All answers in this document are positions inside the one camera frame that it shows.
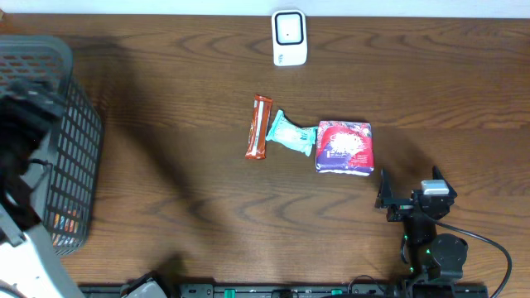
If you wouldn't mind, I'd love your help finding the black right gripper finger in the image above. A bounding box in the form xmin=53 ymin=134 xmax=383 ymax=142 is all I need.
xmin=432 ymin=166 xmax=458 ymax=198
xmin=375 ymin=169 xmax=393 ymax=209

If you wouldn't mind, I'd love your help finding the red purple pad package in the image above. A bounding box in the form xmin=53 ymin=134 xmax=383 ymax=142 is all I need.
xmin=316 ymin=120 xmax=375 ymax=176

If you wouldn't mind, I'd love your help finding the mint green wipes packet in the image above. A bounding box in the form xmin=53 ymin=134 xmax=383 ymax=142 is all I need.
xmin=265 ymin=110 xmax=317 ymax=156

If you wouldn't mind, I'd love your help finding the orange snack bar wrapper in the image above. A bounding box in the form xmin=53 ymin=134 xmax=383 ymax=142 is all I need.
xmin=245 ymin=94 xmax=273 ymax=160

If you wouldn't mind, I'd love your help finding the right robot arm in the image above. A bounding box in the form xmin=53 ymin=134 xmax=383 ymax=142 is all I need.
xmin=375 ymin=167 xmax=468 ymax=282

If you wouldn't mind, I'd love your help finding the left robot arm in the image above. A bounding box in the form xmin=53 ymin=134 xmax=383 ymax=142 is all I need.
xmin=1 ymin=79 xmax=173 ymax=297

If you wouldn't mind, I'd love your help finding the grey plastic mesh basket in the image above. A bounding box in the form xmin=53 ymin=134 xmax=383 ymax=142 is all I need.
xmin=1 ymin=35 xmax=104 ymax=256

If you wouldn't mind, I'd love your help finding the black cable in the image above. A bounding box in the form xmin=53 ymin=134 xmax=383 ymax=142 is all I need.
xmin=430 ymin=217 xmax=513 ymax=298

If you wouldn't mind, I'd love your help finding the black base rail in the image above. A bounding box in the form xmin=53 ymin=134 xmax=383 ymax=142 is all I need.
xmin=79 ymin=283 xmax=489 ymax=298

